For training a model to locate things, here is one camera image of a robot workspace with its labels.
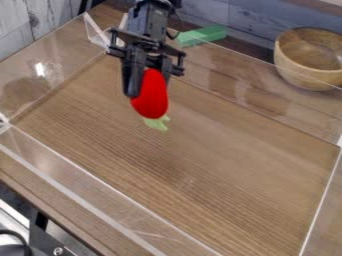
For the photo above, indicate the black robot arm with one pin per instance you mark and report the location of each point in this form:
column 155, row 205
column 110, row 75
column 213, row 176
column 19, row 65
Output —
column 140, row 44

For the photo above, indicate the wooden bowl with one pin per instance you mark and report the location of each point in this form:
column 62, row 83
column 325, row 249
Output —
column 307, row 58

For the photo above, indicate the clear acrylic corner bracket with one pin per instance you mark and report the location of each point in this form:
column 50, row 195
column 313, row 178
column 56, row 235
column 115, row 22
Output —
column 100, row 37

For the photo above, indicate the green block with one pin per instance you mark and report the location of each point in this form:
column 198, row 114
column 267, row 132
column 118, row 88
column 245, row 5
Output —
column 202, row 35

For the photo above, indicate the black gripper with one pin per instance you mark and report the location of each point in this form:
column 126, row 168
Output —
column 146, row 48

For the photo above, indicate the black metal frame bracket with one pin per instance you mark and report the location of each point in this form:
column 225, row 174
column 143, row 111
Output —
column 42, row 242

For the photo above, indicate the clear acrylic table barrier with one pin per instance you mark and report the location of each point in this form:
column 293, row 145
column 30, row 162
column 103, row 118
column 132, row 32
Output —
column 241, row 180

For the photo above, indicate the red plush strawberry toy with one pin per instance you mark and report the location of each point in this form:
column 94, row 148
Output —
column 151, row 102

